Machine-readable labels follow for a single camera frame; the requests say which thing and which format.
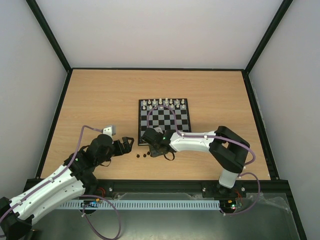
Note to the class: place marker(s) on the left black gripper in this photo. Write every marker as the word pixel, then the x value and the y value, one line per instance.
pixel 128 148

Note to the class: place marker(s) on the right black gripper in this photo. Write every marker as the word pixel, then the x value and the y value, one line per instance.
pixel 157 150

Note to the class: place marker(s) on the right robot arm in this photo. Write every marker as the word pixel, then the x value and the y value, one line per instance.
pixel 229 149

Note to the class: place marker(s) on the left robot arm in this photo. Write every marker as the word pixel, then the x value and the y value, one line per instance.
pixel 74 178

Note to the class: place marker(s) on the left circuit board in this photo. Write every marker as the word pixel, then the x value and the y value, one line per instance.
pixel 90 203

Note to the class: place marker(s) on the circuit board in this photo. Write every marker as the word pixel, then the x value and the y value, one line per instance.
pixel 90 203
pixel 232 204

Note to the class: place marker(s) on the right circuit board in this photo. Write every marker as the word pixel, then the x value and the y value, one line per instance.
pixel 232 204

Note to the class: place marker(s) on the black and silver chessboard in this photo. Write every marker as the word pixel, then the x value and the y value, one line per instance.
pixel 166 118

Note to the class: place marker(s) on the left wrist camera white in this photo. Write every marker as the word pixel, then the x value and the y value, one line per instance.
pixel 109 130

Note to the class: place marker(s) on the black aluminium rail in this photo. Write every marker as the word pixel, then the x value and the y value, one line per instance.
pixel 189 186

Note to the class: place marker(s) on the white slotted cable duct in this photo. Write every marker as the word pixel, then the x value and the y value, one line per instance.
pixel 213 205

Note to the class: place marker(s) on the black frame post left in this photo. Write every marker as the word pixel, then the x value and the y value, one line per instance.
pixel 43 23

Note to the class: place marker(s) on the black frame post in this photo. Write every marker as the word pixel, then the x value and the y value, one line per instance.
pixel 276 20
pixel 43 23

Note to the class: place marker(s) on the black frame post right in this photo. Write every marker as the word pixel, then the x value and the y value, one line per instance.
pixel 276 20

